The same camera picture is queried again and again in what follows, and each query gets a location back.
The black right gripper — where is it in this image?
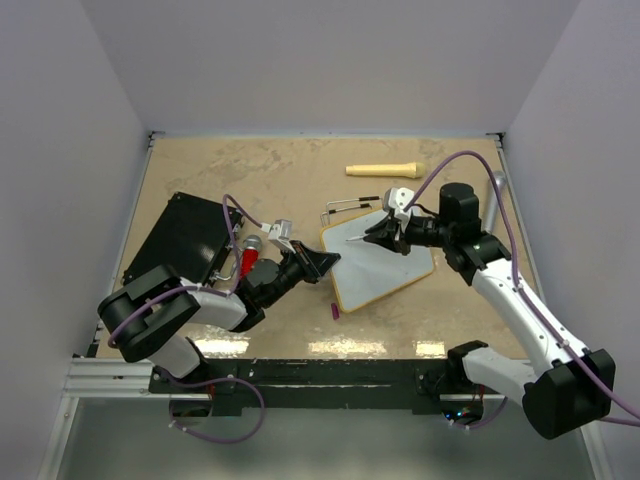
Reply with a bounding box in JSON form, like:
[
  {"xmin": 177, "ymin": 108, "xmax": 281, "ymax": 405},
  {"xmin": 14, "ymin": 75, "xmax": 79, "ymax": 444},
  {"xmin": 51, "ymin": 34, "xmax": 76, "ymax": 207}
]
[{"xmin": 364, "ymin": 211, "xmax": 454, "ymax": 256}]

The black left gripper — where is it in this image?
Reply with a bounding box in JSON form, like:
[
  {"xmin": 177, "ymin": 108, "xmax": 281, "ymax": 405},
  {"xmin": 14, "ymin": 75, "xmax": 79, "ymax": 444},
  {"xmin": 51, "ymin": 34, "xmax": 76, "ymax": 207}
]
[{"xmin": 262, "ymin": 240, "xmax": 339, "ymax": 308}]

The yellow framed whiteboard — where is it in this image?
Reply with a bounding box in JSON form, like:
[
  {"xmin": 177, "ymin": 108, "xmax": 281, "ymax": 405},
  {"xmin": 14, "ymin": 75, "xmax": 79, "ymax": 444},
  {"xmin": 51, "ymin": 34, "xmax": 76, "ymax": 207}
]
[{"xmin": 320, "ymin": 209, "xmax": 435, "ymax": 313}]

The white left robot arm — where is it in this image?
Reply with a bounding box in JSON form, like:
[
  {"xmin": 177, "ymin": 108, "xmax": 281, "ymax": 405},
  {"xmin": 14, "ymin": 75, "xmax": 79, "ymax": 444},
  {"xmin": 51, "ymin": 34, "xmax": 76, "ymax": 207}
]
[{"xmin": 97, "ymin": 240, "xmax": 341, "ymax": 392}]

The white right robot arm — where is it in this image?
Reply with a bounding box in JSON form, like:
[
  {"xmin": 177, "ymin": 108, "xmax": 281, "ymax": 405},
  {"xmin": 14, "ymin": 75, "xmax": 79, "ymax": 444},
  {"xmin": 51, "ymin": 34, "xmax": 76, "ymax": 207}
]
[{"xmin": 364, "ymin": 183, "xmax": 616, "ymax": 439}]

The cream toy microphone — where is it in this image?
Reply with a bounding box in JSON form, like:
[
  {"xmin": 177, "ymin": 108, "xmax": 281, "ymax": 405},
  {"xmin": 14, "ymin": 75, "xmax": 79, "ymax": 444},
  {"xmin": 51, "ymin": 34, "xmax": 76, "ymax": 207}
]
[{"xmin": 345, "ymin": 162, "xmax": 427, "ymax": 179}]

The red toy microphone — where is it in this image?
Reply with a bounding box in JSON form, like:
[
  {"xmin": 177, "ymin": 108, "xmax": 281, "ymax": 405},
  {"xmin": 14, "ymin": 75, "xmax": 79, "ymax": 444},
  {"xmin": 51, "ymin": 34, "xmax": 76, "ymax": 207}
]
[{"xmin": 240, "ymin": 234, "xmax": 262, "ymax": 278}]

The silver toy microphone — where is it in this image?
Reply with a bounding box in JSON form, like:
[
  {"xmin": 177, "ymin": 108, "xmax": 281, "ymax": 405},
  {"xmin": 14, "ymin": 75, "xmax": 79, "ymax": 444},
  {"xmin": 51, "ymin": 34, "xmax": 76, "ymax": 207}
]
[{"xmin": 482, "ymin": 170, "xmax": 507, "ymax": 233}]

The black hard case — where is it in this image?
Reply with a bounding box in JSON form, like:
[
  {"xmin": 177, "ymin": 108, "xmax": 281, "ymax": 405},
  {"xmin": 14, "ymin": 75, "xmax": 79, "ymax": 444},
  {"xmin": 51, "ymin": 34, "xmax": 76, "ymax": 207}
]
[{"xmin": 123, "ymin": 192, "xmax": 231, "ymax": 285}]

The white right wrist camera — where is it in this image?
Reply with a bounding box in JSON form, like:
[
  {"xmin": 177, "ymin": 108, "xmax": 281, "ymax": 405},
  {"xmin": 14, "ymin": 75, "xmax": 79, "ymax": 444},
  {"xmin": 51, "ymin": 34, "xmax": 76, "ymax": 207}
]
[{"xmin": 382, "ymin": 187, "xmax": 414, "ymax": 221}]

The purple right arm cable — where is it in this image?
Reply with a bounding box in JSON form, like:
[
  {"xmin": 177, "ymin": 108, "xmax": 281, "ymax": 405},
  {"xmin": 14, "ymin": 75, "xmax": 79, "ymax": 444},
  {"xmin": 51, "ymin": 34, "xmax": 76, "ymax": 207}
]
[{"xmin": 407, "ymin": 151, "xmax": 640, "ymax": 431}]

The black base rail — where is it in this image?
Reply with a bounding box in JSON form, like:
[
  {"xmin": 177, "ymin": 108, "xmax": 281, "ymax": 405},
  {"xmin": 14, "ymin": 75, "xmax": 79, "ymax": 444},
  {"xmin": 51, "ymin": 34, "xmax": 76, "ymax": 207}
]
[{"xmin": 149, "ymin": 359, "xmax": 493, "ymax": 416}]

